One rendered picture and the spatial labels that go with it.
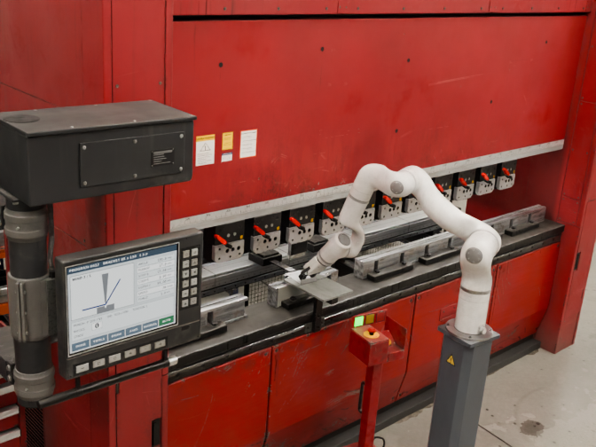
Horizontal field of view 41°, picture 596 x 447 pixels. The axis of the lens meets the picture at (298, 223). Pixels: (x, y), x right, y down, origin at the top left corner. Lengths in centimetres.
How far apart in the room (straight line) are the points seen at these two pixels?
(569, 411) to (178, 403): 249
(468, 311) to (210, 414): 115
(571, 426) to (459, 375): 160
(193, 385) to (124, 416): 39
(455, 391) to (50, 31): 204
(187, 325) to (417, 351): 209
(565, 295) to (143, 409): 313
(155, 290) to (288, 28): 131
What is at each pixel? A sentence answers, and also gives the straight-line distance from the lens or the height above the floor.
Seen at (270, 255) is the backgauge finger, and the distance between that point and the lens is 373.
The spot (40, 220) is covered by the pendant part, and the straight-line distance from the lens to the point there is 222.
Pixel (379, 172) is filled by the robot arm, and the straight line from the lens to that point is 315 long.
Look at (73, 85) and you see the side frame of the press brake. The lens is 270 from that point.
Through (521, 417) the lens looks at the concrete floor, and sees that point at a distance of 474.
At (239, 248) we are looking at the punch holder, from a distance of 328.
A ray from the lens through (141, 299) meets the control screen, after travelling 233.
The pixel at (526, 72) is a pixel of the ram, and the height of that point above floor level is 184.
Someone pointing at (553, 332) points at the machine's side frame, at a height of 15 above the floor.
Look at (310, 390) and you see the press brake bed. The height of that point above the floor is 45.
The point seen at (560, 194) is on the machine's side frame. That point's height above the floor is 105.
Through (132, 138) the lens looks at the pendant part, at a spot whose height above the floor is 190.
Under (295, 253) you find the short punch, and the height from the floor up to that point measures 111.
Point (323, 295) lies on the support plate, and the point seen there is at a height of 100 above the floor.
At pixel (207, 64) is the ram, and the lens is 297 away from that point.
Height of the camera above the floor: 243
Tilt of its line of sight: 20 degrees down
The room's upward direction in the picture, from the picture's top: 4 degrees clockwise
